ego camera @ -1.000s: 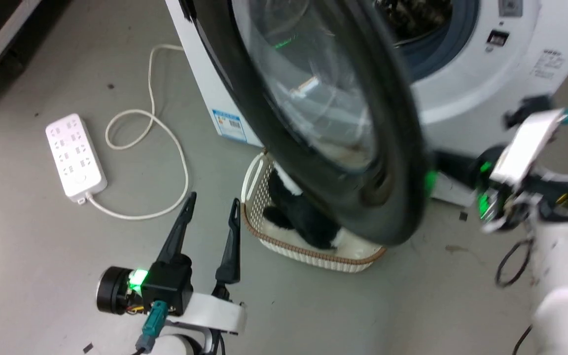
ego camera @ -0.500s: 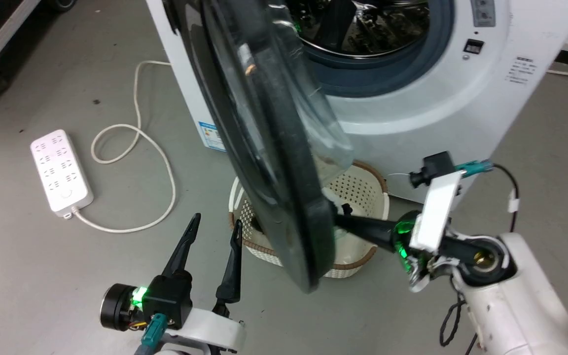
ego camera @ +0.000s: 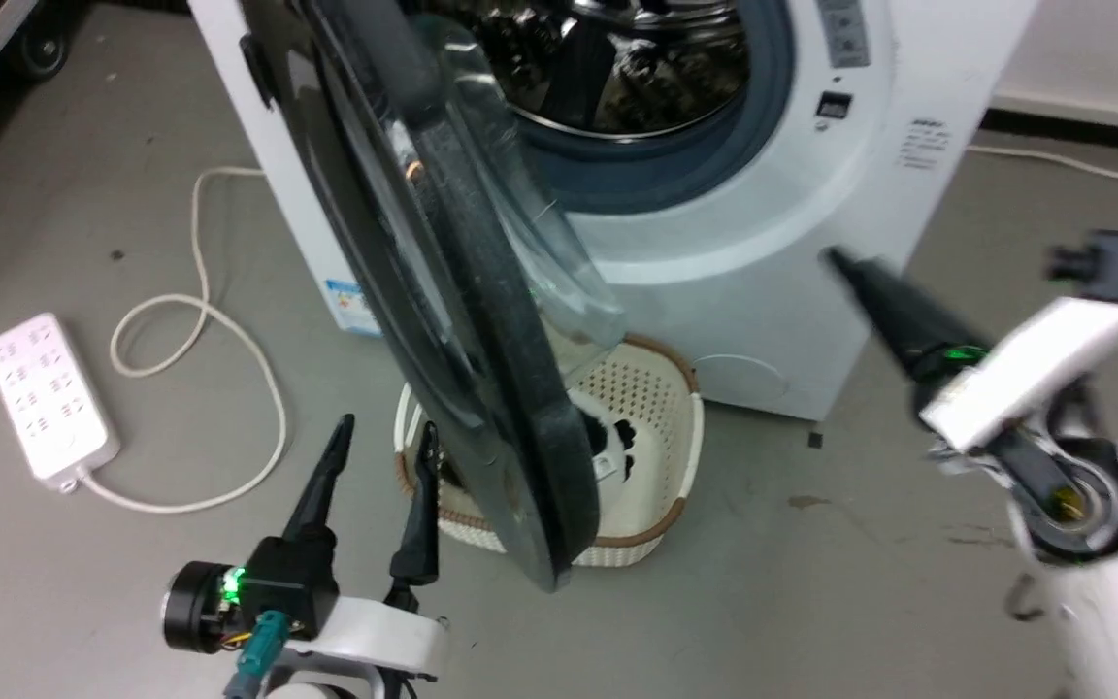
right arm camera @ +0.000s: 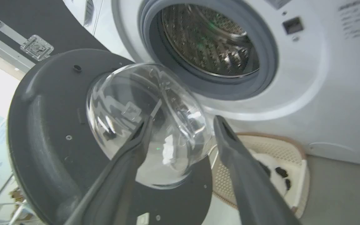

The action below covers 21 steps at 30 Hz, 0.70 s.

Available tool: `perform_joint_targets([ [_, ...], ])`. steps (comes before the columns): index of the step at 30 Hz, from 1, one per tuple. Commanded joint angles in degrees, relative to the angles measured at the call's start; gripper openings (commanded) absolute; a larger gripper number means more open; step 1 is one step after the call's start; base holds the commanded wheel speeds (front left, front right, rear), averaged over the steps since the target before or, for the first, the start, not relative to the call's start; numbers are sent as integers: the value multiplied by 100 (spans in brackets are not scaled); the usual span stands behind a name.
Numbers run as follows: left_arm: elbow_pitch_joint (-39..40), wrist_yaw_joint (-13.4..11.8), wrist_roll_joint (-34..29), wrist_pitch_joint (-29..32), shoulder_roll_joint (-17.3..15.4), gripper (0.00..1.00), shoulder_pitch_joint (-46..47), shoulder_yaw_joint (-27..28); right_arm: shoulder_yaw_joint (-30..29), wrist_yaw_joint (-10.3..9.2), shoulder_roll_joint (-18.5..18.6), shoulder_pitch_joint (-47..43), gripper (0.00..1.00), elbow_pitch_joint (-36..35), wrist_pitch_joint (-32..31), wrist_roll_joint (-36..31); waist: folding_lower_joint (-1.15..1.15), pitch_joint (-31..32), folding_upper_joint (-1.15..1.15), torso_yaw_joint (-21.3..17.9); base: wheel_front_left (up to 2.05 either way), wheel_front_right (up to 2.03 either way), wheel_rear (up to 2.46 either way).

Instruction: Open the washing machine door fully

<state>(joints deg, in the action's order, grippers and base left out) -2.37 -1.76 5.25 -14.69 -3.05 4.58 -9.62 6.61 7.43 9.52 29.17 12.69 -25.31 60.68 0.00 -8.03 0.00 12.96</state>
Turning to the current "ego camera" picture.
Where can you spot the blue white energy label sticker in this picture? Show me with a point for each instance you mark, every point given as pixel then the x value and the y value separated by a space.
pixel 350 306

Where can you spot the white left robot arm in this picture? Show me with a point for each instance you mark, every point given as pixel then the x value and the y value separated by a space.
pixel 321 685

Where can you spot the black caster wheel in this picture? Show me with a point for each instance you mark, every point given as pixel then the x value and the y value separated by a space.
pixel 42 44

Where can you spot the grey rubber door gasket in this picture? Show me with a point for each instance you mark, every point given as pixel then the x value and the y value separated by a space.
pixel 656 170

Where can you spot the white front-loading washing machine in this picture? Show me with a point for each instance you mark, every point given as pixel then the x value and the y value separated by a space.
pixel 772 291

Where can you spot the white woven laundry basket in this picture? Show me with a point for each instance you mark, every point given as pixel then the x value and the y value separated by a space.
pixel 656 437

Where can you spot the black and white cloth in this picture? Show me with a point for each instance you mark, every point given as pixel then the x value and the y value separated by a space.
pixel 617 437

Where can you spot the shiny steel washer drum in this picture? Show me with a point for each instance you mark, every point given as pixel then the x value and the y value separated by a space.
pixel 637 68

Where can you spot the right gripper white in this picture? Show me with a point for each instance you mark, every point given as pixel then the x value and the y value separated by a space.
pixel 1035 369

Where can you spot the white power strip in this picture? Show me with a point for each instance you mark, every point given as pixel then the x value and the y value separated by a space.
pixel 49 393

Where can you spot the black round washing machine door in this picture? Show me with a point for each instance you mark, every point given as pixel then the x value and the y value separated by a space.
pixel 481 320

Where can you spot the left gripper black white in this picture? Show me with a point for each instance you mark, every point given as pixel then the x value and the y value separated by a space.
pixel 292 582

